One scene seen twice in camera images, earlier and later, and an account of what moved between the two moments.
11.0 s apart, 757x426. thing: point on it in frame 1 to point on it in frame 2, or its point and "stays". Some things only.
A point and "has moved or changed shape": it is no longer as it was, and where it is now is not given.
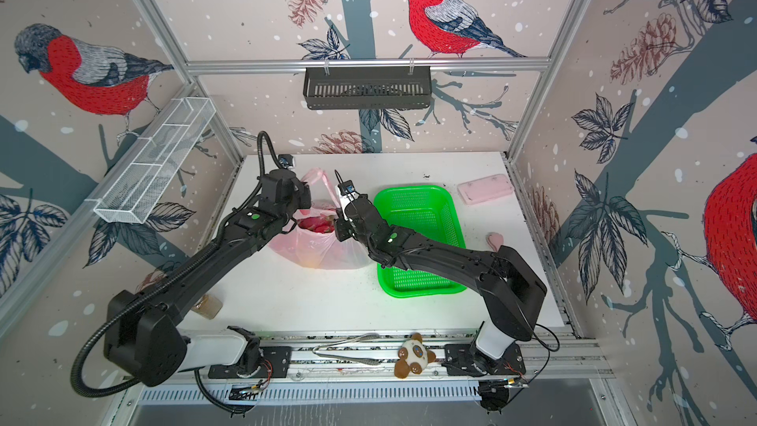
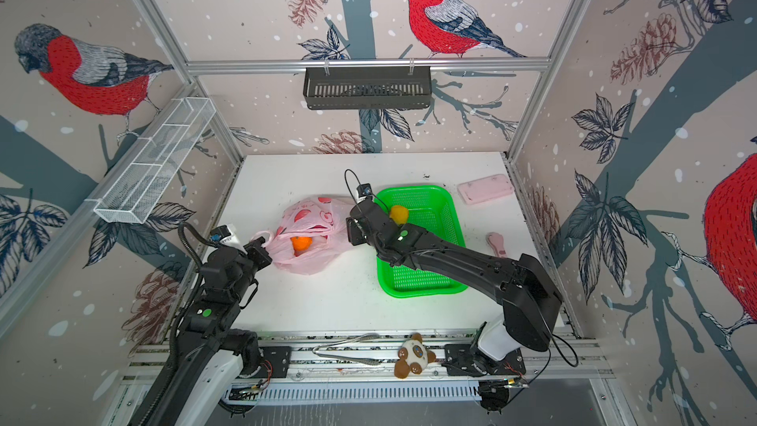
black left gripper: [304, 190] to [258, 251]
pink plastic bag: [313, 239] has moved or changed shape
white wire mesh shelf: [137, 186] stays
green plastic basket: [429, 210] stays
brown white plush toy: [413, 356] stays
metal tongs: [366, 337] stays
